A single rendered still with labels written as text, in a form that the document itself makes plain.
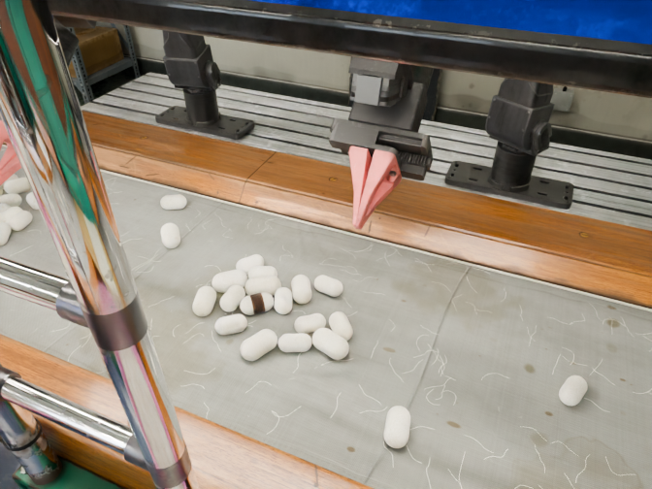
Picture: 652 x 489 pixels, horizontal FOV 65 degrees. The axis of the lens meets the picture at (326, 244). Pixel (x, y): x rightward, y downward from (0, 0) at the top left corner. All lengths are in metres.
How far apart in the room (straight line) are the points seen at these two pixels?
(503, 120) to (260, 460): 0.59
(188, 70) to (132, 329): 0.80
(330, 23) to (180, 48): 0.75
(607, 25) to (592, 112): 2.31
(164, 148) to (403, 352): 0.48
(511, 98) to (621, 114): 1.77
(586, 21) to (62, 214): 0.21
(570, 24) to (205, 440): 0.35
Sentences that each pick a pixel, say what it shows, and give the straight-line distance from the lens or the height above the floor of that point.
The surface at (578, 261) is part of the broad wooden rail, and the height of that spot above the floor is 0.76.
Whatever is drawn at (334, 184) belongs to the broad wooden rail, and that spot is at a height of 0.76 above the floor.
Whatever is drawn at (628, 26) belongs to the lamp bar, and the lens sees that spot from 0.24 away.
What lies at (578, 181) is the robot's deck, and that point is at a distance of 0.97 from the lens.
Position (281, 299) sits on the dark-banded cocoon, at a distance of 0.52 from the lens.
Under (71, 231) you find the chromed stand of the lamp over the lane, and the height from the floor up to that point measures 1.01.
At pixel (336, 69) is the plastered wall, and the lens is 2.72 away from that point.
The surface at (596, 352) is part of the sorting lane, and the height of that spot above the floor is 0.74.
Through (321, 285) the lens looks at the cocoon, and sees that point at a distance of 0.54.
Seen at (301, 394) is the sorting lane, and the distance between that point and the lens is 0.47.
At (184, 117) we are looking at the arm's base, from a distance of 1.11.
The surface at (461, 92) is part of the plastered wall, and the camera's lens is 2.57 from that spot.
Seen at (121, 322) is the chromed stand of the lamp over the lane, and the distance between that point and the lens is 0.23.
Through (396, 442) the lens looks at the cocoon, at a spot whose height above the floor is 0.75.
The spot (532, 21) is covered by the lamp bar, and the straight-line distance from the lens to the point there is 0.24.
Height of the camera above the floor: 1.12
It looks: 38 degrees down
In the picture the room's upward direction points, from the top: straight up
